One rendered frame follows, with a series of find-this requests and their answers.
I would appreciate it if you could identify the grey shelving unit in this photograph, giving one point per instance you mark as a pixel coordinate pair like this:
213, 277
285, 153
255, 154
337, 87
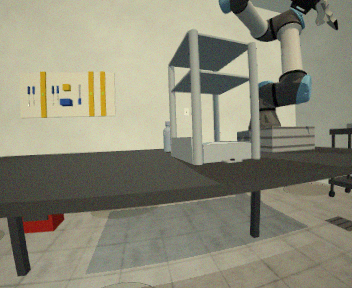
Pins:
208, 52

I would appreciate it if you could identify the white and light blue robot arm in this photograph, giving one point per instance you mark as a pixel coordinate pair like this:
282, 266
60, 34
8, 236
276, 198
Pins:
293, 86

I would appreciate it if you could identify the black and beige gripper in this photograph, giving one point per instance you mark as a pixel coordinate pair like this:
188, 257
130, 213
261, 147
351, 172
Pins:
322, 8

